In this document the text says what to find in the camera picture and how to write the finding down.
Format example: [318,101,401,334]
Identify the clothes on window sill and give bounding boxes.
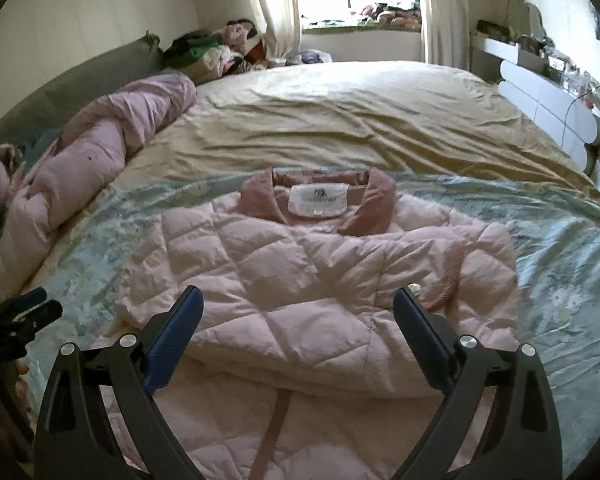
[354,3,422,32]

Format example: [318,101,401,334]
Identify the rolled pink duvet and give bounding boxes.
[0,70,197,304]

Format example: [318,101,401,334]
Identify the right white curtain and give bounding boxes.
[419,0,470,70]

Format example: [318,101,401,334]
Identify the pink quilted jacket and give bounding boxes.
[114,169,520,479]

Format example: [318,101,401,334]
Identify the left white curtain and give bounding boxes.
[249,0,302,60]

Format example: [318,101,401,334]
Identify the oval vanity mirror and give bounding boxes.
[505,0,547,42]

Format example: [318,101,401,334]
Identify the grey upholstered headboard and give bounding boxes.
[0,32,163,146]

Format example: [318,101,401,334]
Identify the white curtain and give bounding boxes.
[419,0,470,70]
[249,0,302,60]

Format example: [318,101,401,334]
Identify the white rounded vanity desk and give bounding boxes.
[471,35,600,174]

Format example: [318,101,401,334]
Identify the pile of clothes by bed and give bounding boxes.
[162,20,275,86]

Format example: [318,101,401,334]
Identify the beige bed sheet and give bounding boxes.
[116,61,600,203]

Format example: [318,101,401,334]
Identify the green cartoon print blanket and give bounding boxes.
[27,172,600,471]

